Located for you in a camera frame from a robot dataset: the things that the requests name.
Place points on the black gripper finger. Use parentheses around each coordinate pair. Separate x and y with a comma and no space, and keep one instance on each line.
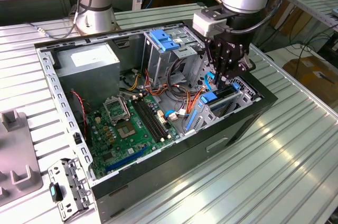
(229,63)
(217,60)

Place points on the hard disk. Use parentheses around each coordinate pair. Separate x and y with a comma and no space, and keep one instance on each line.
(210,98)

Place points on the grey metal disk bay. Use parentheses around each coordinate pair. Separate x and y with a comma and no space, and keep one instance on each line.
(206,118)

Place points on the brown carton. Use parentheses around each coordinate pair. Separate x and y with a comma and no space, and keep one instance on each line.
(293,20)

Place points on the blue plastic drive latch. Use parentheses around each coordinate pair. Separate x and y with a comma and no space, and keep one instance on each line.
(165,41)

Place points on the grey optical drive cage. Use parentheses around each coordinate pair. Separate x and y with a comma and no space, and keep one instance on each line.
(158,63)

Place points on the metal slat side table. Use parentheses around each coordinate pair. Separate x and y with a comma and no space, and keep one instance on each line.
(311,2)

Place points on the beige board connector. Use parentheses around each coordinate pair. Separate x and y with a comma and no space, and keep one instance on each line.
(161,118)

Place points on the large cardboard box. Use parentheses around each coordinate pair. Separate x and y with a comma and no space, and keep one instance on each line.
(311,76)

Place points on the black RAM slot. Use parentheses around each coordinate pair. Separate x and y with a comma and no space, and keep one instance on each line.
(146,118)
(150,118)
(154,118)
(158,118)

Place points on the green motherboard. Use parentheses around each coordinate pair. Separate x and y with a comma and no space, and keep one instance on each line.
(137,139)

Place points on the CPU socket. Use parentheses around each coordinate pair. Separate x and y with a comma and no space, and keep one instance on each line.
(126,130)

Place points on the black open PC case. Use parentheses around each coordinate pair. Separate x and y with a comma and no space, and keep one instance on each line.
(171,166)

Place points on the grey power supply unit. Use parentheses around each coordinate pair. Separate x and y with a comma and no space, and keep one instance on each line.
(87,81)

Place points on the blue expansion slot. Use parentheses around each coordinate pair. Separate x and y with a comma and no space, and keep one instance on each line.
(124,161)

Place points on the black square board chip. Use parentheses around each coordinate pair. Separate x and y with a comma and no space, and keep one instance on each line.
(107,156)

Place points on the small black case clip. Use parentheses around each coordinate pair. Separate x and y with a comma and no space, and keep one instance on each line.
(77,139)

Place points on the grey parts rack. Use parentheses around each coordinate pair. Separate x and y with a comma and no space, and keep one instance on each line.
(16,150)

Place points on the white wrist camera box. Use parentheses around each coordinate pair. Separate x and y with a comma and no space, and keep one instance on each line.
(207,24)

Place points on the brown square base plate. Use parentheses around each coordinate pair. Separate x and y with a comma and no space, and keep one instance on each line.
(73,24)

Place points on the grey metal slot bracket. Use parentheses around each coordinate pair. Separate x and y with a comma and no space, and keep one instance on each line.
(76,181)

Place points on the black teal bracket latch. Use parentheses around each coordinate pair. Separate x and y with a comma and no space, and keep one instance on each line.
(54,191)

